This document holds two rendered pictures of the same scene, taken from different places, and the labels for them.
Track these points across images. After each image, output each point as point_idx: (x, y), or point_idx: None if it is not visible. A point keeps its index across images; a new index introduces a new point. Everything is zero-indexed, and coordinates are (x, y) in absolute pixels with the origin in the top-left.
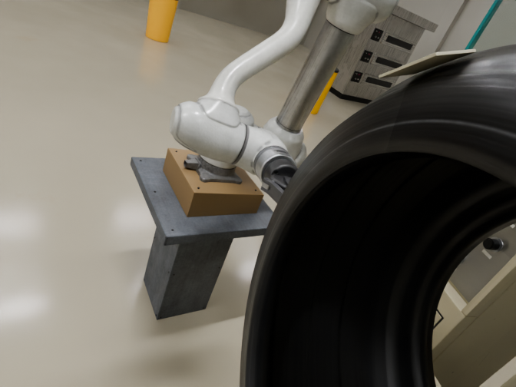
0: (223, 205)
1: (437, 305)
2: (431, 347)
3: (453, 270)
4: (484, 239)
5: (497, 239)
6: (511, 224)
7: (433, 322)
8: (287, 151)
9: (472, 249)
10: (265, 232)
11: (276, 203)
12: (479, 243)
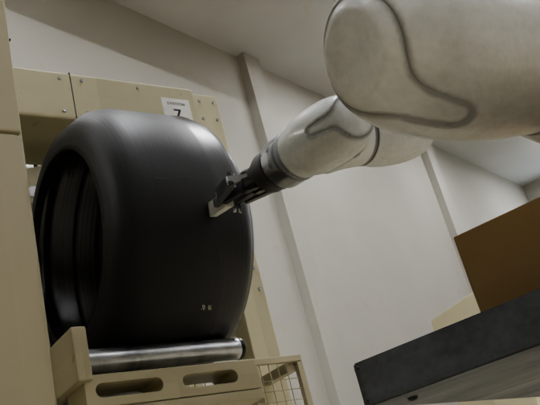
0: None
1: (103, 247)
2: (100, 283)
3: (101, 214)
4: (95, 182)
5: None
6: (89, 167)
7: (102, 263)
8: (280, 132)
9: (97, 192)
10: (251, 211)
11: (262, 197)
12: (96, 186)
